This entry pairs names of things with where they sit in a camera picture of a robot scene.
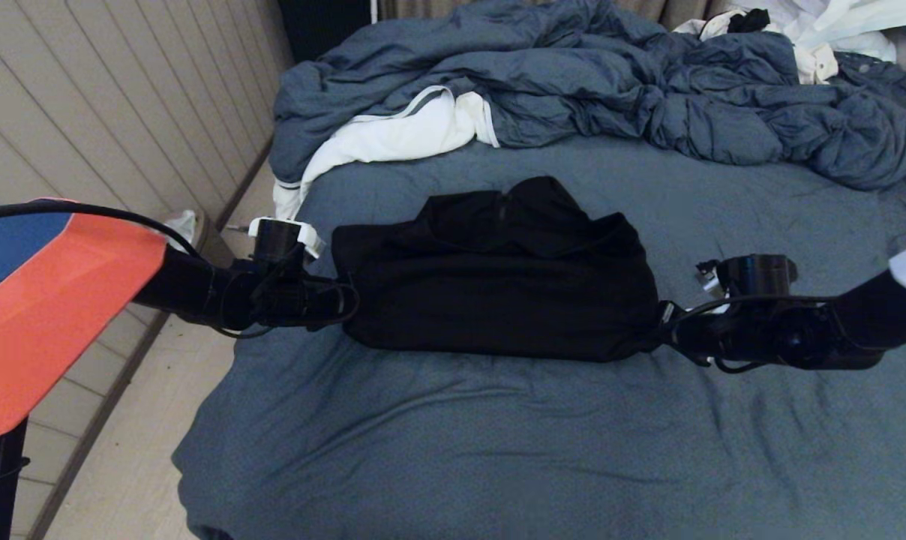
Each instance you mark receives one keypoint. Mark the beige curtain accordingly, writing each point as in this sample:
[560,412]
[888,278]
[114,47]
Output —
[670,11]

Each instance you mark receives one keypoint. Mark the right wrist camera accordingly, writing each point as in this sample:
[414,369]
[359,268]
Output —
[749,277]

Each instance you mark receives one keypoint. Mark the cream garment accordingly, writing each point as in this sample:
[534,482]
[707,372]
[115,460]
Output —
[817,67]

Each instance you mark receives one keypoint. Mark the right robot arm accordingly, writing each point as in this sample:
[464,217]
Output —
[873,322]

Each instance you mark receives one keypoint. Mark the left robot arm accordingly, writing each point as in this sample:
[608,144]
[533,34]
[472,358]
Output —
[63,315]

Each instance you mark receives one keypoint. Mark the black zip hoodie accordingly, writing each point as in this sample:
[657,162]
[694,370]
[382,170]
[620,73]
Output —
[498,300]

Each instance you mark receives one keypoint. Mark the grey metal rod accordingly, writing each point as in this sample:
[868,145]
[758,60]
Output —
[237,227]

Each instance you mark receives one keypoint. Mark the white plastic bin liner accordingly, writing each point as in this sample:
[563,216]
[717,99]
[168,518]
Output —
[183,223]

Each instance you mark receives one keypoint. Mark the rumpled blue duvet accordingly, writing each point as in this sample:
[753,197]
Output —
[573,75]

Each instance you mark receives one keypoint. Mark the brown trash bin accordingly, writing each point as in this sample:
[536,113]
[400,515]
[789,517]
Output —
[214,244]

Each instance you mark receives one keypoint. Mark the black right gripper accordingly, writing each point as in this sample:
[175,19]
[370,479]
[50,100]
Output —
[738,334]

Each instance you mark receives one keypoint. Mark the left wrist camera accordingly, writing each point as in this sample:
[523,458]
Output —
[280,236]

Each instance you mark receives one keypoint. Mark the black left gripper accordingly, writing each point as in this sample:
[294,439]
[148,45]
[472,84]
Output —
[295,300]

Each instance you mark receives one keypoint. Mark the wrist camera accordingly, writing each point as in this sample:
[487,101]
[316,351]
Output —
[280,236]
[749,277]

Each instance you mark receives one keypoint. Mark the small black garment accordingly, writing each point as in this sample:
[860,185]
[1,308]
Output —
[749,21]

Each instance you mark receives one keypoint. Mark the blue denim garment with buttons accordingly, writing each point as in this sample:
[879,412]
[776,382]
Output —
[880,75]

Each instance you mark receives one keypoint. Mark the black furniture piece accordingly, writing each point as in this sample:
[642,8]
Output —
[325,22]

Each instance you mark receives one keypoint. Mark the white clothes pile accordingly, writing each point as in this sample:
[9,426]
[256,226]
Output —
[779,11]

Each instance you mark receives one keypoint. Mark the blue bed sheet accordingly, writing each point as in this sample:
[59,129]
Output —
[535,450]

